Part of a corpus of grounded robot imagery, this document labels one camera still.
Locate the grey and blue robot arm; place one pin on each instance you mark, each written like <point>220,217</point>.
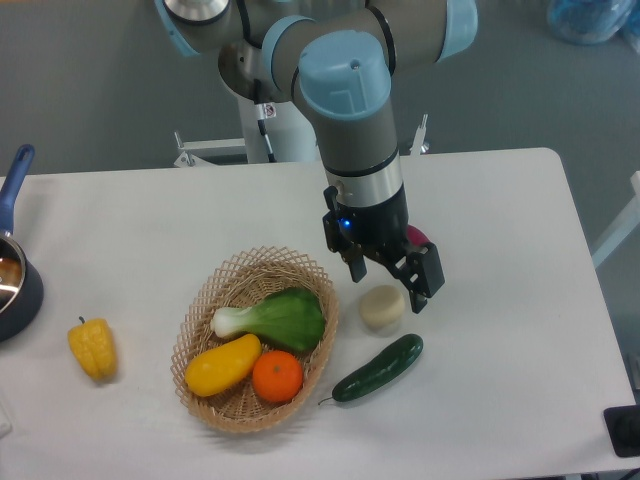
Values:
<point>410,32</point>

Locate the dark blue saucepan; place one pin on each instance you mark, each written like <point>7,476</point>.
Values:
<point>22,290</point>

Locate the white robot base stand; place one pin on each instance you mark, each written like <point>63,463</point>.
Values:
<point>280,135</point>

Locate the blue plastic bag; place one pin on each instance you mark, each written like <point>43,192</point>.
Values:
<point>588,23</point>

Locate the white frame at right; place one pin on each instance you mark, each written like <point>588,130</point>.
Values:
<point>626,221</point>

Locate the dark green cucumber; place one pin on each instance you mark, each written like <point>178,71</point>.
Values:
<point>386,366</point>

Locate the orange fruit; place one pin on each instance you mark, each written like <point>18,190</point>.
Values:
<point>277,376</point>

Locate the yellow bell pepper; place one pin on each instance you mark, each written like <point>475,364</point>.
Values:
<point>92,344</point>

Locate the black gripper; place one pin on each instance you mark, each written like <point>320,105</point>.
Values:
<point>379,232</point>

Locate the green bok choy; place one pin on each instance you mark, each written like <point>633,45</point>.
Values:
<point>291,319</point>

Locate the beige round potato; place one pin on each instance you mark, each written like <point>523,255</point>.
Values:
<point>381,307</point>

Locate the woven wicker basket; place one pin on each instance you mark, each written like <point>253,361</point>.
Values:
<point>242,281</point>

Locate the black device at table edge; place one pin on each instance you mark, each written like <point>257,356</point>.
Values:
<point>622,423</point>

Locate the purple sweet potato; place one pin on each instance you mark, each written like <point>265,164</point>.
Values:
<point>416,236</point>

